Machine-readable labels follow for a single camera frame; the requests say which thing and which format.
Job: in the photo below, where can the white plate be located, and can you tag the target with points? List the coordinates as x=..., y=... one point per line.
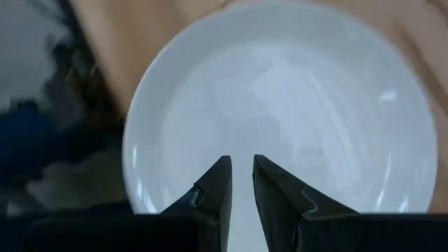
x=280, y=87

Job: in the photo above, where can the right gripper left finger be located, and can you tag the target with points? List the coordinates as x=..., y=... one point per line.
x=220, y=189

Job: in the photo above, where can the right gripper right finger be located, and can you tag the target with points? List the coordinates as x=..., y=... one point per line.
x=276, y=196

